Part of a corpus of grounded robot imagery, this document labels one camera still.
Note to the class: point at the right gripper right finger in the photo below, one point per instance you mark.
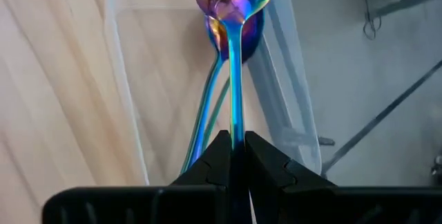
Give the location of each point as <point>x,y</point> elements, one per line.
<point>266,168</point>

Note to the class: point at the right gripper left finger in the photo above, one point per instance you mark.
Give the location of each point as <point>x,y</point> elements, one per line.
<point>214,168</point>

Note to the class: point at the clear plastic bin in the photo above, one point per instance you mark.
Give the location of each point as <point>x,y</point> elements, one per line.
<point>286,106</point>

